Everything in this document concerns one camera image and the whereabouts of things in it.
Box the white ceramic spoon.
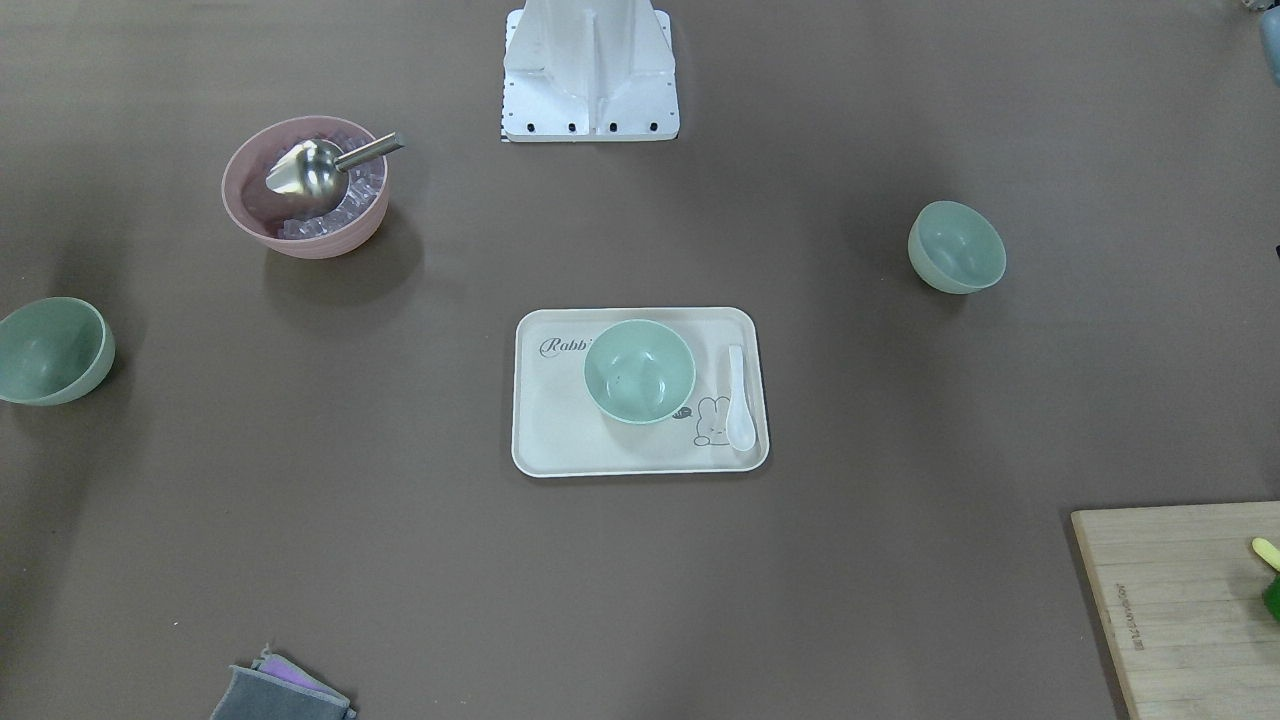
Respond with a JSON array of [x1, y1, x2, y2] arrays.
[[726, 345, 756, 452]]

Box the yellow plastic knife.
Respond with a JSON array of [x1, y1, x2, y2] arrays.
[[1251, 537, 1280, 573]]

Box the green lime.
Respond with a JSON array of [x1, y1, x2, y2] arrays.
[[1262, 574, 1280, 623]]

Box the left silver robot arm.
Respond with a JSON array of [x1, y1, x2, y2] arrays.
[[1260, 1, 1280, 86]]

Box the steel ice scoop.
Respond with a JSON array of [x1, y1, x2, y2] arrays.
[[264, 132, 406, 219]]

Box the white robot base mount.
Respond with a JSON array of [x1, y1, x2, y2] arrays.
[[500, 1, 681, 143]]

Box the light green center bowl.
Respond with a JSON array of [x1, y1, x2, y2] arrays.
[[582, 319, 698, 425]]

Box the pink bowl with ice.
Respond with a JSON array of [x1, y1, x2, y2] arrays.
[[220, 115, 407, 260]]

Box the wooden cutting board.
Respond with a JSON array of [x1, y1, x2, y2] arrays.
[[1071, 501, 1279, 719]]

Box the grey folded cloth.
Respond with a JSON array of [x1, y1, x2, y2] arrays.
[[210, 647, 358, 719]]

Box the cream rabbit serving tray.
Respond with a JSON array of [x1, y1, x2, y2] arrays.
[[511, 307, 771, 478]]

